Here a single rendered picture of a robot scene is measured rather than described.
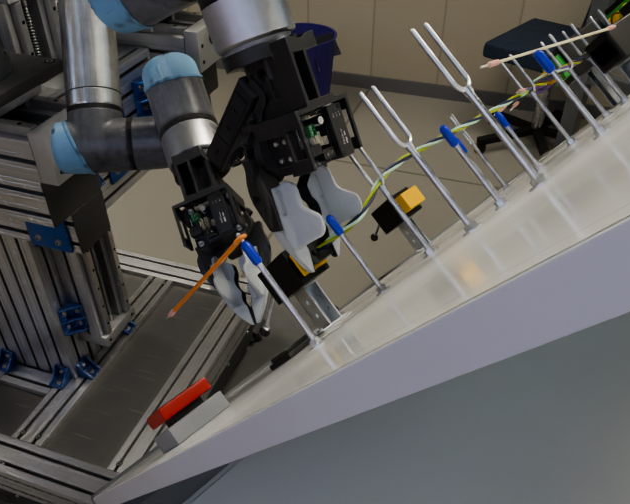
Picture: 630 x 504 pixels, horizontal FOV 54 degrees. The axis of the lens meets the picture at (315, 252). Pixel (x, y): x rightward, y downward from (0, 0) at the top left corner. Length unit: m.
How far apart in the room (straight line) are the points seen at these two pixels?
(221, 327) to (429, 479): 1.12
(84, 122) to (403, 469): 0.64
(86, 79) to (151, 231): 1.84
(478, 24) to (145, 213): 2.07
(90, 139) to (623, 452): 0.86
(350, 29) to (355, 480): 3.25
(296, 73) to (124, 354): 1.47
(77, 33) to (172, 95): 0.20
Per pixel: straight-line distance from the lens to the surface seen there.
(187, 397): 0.56
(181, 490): 0.87
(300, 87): 0.54
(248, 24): 0.56
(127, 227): 2.80
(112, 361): 1.91
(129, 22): 0.67
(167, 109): 0.81
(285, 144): 0.56
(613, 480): 0.98
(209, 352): 1.85
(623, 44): 0.65
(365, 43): 3.89
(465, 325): 0.17
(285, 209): 0.59
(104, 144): 0.91
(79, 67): 0.95
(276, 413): 0.29
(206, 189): 0.73
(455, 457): 0.94
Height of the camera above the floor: 1.56
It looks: 38 degrees down
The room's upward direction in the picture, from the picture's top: straight up
